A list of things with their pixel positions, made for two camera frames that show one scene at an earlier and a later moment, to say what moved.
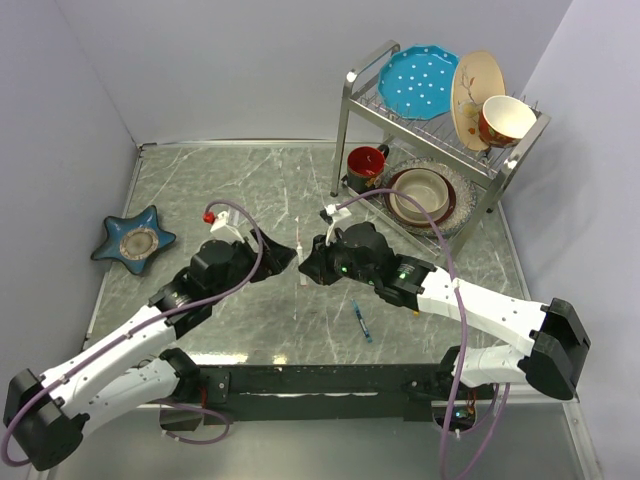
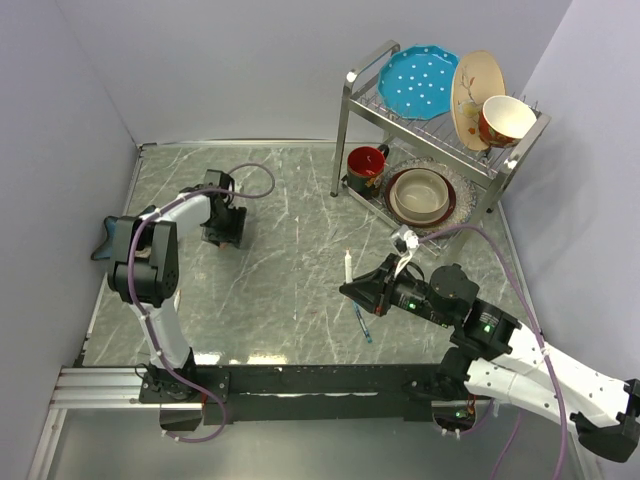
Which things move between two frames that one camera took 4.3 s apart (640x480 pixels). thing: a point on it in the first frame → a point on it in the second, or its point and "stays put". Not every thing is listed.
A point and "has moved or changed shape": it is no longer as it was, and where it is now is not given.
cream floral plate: [478, 77] stays put
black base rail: [416, 388] stays put
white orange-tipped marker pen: [300, 257] has moved or changed shape
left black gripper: [276, 258] → [234, 233]
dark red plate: [410, 222] stays put
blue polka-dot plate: [416, 83] stays put
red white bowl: [504, 120] stays put
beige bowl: [426, 187] stays put
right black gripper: [317, 265] → [374, 291]
